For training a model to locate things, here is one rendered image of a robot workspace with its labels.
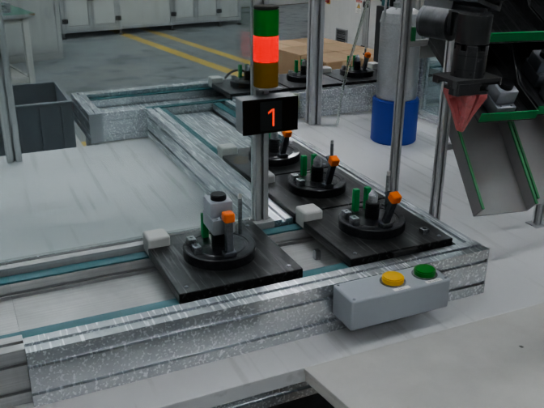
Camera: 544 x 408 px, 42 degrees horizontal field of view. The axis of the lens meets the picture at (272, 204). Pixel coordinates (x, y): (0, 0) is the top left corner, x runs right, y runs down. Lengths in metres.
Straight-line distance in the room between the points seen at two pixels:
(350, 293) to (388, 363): 0.14
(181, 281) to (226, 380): 0.20
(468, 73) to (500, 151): 0.44
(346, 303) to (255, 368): 0.19
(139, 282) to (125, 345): 0.24
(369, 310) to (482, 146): 0.54
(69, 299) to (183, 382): 0.29
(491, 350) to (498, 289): 0.24
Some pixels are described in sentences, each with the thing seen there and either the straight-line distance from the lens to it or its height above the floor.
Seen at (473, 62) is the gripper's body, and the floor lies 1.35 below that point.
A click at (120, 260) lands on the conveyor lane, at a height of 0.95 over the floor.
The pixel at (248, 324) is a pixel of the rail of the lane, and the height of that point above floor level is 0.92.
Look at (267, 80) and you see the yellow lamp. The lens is 1.39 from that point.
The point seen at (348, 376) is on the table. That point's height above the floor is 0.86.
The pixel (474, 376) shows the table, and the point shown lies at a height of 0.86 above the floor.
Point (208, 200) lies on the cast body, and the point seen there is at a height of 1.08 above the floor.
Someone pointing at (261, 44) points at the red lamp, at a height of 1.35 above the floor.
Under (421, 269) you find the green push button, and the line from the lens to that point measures 1.33.
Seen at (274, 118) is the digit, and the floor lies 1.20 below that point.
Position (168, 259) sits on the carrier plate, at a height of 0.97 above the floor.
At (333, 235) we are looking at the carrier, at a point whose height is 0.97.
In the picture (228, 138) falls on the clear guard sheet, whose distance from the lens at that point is 1.45.
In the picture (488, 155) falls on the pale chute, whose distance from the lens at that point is 1.63.
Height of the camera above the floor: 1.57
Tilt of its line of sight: 22 degrees down
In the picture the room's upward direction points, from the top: straight up
